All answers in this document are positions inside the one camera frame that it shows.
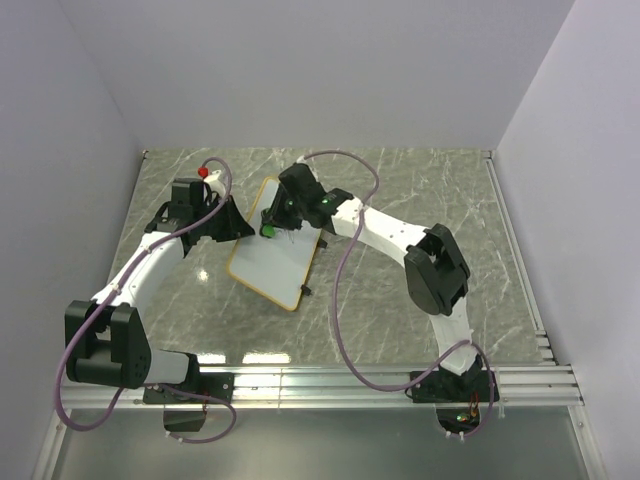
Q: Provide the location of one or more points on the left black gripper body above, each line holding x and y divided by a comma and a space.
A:
213, 219

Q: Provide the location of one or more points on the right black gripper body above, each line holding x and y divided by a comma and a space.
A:
286, 213

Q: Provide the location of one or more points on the green whiteboard eraser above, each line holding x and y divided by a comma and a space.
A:
267, 231

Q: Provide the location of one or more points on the yellow framed whiteboard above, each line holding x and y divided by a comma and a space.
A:
275, 267

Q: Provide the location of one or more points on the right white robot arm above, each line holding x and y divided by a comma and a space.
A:
436, 272

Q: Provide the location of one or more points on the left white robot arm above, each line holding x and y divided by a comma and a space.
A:
106, 343

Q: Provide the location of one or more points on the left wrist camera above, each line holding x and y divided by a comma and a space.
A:
215, 179

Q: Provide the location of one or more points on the wire whiteboard stand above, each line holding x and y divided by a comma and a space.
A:
320, 246

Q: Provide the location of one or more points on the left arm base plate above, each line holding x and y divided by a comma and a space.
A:
217, 385

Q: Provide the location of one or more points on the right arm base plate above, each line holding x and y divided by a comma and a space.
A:
442, 386

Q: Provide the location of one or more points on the aluminium right rail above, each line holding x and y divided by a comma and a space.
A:
542, 339

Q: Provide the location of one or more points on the aluminium rail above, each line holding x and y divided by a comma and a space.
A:
283, 387
542, 339

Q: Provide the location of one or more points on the aluminium front rail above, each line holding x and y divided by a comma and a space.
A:
283, 387

